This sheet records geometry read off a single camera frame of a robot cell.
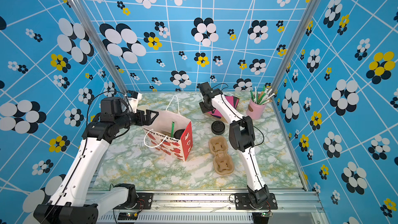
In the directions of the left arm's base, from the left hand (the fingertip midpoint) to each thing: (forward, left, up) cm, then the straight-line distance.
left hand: (151, 111), depth 73 cm
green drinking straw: (-2, -9, -12) cm, 15 cm away
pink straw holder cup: (+16, -58, -20) cm, 64 cm away
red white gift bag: (-10, -5, -5) cm, 12 cm away
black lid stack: (+7, -34, -25) cm, 43 cm away
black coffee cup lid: (-4, -12, -14) cm, 18 cm away
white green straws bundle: (+18, -60, -10) cm, 64 cm away
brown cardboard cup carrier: (-14, -36, -27) cm, 47 cm away
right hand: (+19, -28, -20) cm, 39 cm away
